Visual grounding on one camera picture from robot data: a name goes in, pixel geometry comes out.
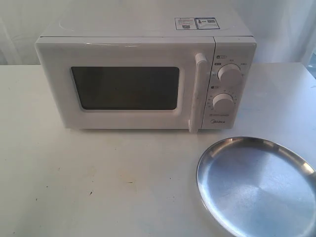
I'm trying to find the white microwave oven body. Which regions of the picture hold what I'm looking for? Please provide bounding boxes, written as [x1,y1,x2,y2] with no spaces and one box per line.
[35,0,256,130]

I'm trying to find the blue white warning sticker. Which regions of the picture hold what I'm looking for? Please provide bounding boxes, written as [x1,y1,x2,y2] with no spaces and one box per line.
[175,17,220,30]

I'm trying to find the round stainless steel plate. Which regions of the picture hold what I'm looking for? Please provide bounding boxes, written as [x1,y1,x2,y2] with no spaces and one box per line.
[196,137,316,237]

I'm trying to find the white microwave door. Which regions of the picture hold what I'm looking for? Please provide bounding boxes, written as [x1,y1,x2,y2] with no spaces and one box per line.
[35,37,216,133]

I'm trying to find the upper white control knob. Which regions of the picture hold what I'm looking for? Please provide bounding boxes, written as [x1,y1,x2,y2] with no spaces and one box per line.
[218,64,242,86]

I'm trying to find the lower white control knob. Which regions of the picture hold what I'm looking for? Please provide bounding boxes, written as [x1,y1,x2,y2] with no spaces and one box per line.
[212,93,234,113]

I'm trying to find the white control knob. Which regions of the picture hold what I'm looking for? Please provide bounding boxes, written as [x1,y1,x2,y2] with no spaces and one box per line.
[218,64,242,86]
[212,93,234,113]

